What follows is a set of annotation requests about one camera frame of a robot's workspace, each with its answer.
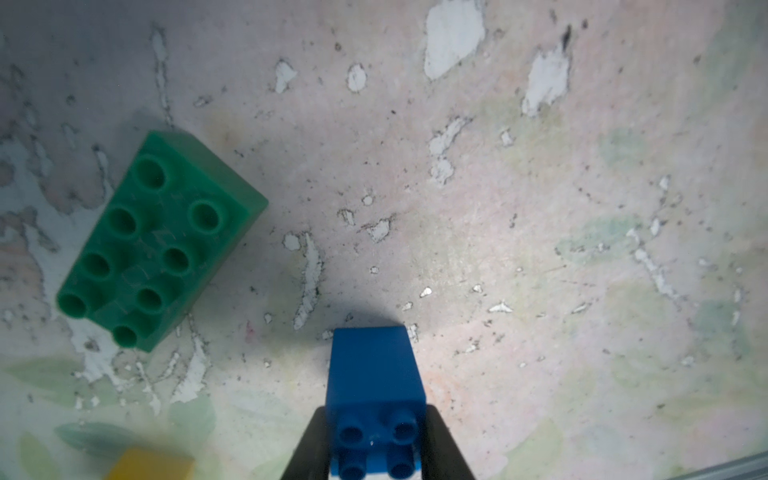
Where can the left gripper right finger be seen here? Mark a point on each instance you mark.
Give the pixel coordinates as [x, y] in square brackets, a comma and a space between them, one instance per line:
[441, 457]

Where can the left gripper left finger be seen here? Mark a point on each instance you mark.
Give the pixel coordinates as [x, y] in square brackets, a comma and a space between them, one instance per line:
[311, 457]

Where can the small blue lego brick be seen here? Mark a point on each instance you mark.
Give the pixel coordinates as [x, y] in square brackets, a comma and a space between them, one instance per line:
[375, 404]

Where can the small yellow lego brick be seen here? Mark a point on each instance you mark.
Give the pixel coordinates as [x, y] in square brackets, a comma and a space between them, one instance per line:
[143, 464]

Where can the long green lego brick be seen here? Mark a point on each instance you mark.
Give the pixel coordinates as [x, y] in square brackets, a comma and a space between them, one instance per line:
[173, 220]

